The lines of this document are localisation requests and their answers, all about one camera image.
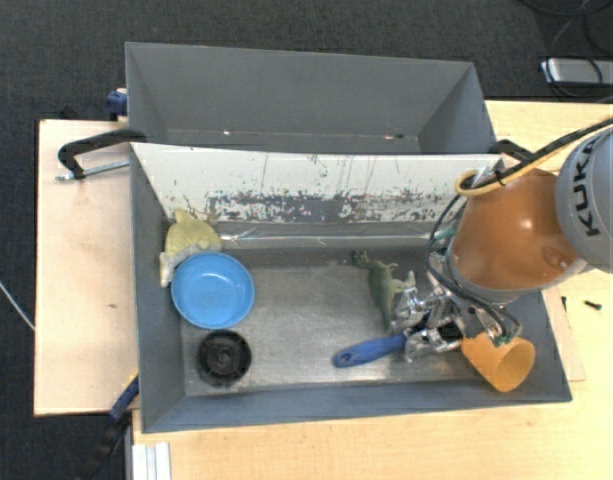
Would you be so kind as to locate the green toy dinosaur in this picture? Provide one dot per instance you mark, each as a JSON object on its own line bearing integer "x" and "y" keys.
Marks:
{"x": 383, "y": 288}

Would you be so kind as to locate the pale yellow cloth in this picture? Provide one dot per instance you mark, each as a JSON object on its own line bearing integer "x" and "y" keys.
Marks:
{"x": 188, "y": 235}

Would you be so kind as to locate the small black screw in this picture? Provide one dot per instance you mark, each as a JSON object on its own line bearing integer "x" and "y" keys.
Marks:
{"x": 593, "y": 305}

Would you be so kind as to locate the orange cup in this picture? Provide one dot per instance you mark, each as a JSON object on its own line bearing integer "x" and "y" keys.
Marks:
{"x": 503, "y": 363}

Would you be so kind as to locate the blue bowl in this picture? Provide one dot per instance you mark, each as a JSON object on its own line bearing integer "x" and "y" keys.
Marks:
{"x": 212, "y": 290}

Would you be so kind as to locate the black round disc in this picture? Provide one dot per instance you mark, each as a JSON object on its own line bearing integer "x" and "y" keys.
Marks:
{"x": 224, "y": 358}

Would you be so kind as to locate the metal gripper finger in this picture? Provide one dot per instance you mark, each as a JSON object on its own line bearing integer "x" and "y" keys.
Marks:
{"x": 412, "y": 304}
{"x": 428, "y": 343}

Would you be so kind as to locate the grey metal bin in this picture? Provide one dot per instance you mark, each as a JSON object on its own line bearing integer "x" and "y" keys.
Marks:
{"x": 296, "y": 308}

